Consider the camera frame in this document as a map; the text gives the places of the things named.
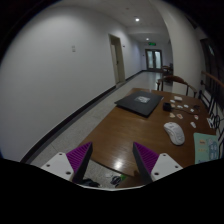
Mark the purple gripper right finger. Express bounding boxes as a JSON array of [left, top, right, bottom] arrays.
[[133, 142, 182, 185]]

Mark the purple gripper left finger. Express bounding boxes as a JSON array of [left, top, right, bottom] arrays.
[[42, 142, 93, 183]]

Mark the white computer mouse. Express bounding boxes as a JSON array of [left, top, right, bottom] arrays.
[[164, 122, 185, 146]]

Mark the black mouse pad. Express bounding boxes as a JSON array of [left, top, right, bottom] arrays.
[[115, 91, 163, 117]]

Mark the wooden table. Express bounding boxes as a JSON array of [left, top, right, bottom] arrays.
[[81, 90, 215, 177]]

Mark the light blue paper sheet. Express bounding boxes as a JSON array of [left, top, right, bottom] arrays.
[[193, 133, 219, 164]]

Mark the small black box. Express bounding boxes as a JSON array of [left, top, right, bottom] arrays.
[[163, 102, 172, 111]]

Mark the white small card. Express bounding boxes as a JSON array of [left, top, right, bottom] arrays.
[[174, 96, 182, 101]]

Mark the wooden chair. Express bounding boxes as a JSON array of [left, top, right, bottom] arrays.
[[156, 75, 197, 98]]

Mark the glass double exit door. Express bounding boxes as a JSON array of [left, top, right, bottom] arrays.
[[145, 49, 162, 71]]

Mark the green exit sign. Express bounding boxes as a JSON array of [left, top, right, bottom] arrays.
[[148, 42, 156, 46]]

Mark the beige side door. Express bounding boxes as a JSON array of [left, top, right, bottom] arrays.
[[109, 35, 125, 84]]

